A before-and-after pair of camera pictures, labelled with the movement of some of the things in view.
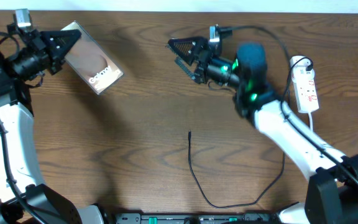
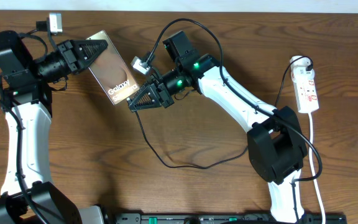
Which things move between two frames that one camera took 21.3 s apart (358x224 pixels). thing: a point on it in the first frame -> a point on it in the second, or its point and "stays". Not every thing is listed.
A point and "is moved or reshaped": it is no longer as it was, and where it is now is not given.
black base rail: x=202 y=218 stays
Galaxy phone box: x=91 y=62 is moved or reshaped
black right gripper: x=201 y=46 -> x=162 y=93
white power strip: x=302 y=74 stays
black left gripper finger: x=59 y=42 -> x=87 y=50
